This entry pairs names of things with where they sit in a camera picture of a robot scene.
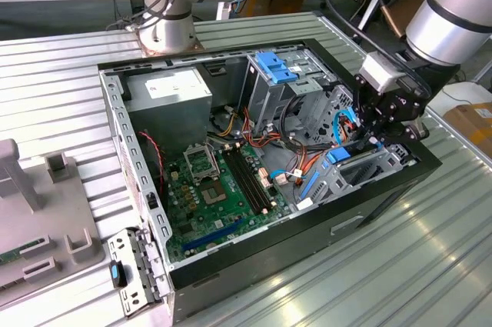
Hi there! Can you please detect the green motherboard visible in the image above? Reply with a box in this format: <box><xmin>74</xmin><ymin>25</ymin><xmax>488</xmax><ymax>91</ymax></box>
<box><xmin>163</xmin><ymin>141</ymin><xmax>294</xmax><ymax>265</ymax></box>

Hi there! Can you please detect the CPU socket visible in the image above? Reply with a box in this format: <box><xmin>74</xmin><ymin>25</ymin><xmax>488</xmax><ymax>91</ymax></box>
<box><xmin>198</xmin><ymin>180</ymin><xmax>230</xmax><ymax>208</ymax></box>

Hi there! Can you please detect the red black twisted wire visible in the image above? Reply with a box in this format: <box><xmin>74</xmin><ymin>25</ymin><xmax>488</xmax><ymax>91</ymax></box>
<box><xmin>138</xmin><ymin>130</ymin><xmax>166</xmax><ymax>193</ymax></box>

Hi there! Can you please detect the red yellow orange power wire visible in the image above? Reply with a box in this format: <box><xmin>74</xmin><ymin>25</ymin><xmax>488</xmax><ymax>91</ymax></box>
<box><xmin>298</xmin><ymin>115</ymin><xmax>361</xmax><ymax>185</ymax></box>

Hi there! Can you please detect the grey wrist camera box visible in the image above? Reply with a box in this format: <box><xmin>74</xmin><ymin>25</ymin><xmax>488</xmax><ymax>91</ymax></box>
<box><xmin>359</xmin><ymin>52</ymin><xmax>404</xmax><ymax>93</ymax></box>

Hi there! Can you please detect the blue data wire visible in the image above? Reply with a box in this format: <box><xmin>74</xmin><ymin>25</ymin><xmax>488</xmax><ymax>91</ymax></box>
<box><xmin>332</xmin><ymin>109</ymin><xmax>385</xmax><ymax>149</ymax></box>

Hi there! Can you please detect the blue expansion slot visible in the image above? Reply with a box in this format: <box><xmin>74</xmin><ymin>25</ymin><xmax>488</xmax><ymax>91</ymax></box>
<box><xmin>181</xmin><ymin>218</ymin><xmax>246</xmax><ymax>252</ymax></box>

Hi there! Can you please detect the yellow black wire bundle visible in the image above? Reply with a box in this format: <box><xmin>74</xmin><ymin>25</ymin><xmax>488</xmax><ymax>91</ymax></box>
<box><xmin>213</xmin><ymin>105</ymin><xmax>247</xmax><ymax>138</ymax></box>

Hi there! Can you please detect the blue plastic drive latch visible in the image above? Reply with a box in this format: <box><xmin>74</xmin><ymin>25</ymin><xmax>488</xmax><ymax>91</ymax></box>
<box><xmin>255</xmin><ymin>51</ymin><xmax>300</xmax><ymax>85</ymax></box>

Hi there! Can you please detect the red orange wire bundle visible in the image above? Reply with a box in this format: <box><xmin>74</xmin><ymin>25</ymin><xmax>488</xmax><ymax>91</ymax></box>
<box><xmin>241</xmin><ymin>107</ymin><xmax>304</xmax><ymax>151</ymax></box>

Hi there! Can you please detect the green RAM stick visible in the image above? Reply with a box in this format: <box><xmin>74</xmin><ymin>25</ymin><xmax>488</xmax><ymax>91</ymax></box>
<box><xmin>0</xmin><ymin>239</ymin><xmax>45</xmax><ymax>267</ymax></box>

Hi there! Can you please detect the white table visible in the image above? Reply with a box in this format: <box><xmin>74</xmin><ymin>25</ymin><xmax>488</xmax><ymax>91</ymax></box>
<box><xmin>426</xmin><ymin>80</ymin><xmax>492</xmax><ymax>116</ymax></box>

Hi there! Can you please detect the metal socket cover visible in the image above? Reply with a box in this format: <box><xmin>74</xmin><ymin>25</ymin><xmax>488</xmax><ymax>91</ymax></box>
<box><xmin>183</xmin><ymin>144</ymin><xmax>221</xmax><ymax>184</ymax></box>

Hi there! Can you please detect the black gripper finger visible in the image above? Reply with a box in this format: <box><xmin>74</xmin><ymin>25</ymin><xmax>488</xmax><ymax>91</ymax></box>
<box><xmin>352</xmin><ymin>74</ymin><xmax>377</xmax><ymax>142</ymax></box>
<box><xmin>368</xmin><ymin>121</ymin><xmax>431</xmax><ymax>147</ymax></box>

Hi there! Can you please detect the grey power supply unit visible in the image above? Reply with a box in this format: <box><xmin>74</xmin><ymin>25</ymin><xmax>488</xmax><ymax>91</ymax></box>
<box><xmin>122</xmin><ymin>66</ymin><xmax>214</xmax><ymax>158</ymax></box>

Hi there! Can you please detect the grey parts rack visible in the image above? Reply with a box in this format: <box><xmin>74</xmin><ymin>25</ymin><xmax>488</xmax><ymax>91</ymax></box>
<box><xmin>0</xmin><ymin>139</ymin><xmax>105</xmax><ymax>297</ymax></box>

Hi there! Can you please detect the brown cardboard box with label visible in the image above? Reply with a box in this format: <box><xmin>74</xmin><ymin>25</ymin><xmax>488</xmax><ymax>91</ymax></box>
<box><xmin>441</xmin><ymin>102</ymin><xmax>492</xmax><ymax>158</ymax></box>

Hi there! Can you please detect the black RAM slot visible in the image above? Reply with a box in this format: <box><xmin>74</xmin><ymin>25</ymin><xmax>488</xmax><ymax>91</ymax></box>
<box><xmin>238</xmin><ymin>145</ymin><xmax>277</xmax><ymax>208</ymax></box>
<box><xmin>234</xmin><ymin>145</ymin><xmax>272</xmax><ymax>211</ymax></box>
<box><xmin>224</xmin><ymin>148</ymin><xmax>262</xmax><ymax>217</ymax></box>
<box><xmin>228</xmin><ymin>148</ymin><xmax>267</xmax><ymax>215</ymax></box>

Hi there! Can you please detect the silver expansion slot retainer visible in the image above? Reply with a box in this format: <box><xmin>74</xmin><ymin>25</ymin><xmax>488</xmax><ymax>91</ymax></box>
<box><xmin>107</xmin><ymin>226</ymin><xmax>171</xmax><ymax>319</ymax></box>

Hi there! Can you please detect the black PC case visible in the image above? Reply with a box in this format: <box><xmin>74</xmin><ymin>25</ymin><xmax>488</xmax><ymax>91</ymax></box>
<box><xmin>96</xmin><ymin>37</ymin><xmax>443</xmax><ymax>324</ymax></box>

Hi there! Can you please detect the silver disk bay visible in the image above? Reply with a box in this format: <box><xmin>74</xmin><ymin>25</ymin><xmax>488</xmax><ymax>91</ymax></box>
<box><xmin>295</xmin><ymin>136</ymin><xmax>408</xmax><ymax>209</ymax></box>

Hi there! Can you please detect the black blue retainer clip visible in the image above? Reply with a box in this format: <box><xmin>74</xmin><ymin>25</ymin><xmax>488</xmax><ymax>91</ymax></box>
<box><xmin>109</xmin><ymin>259</ymin><xmax>130</xmax><ymax>289</ymax></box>

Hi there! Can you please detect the silver drive cage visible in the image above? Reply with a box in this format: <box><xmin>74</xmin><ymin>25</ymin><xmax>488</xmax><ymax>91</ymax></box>
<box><xmin>241</xmin><ymin>49</ymin><xmax>335</xmax><ymax>135</ymax></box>

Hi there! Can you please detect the pale blue wire white plug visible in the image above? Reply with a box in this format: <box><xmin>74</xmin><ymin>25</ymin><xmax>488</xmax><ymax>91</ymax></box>
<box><xmin>268</xmin><ymin>168</ymin><xmax>308</xmax><ymax>186</ymax></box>

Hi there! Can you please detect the hard disk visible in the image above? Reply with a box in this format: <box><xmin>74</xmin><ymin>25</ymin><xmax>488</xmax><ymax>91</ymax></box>
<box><xmin>299</xmin><ymin>141</ymin><xmax>385</xmax><ymax>199</ymax></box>

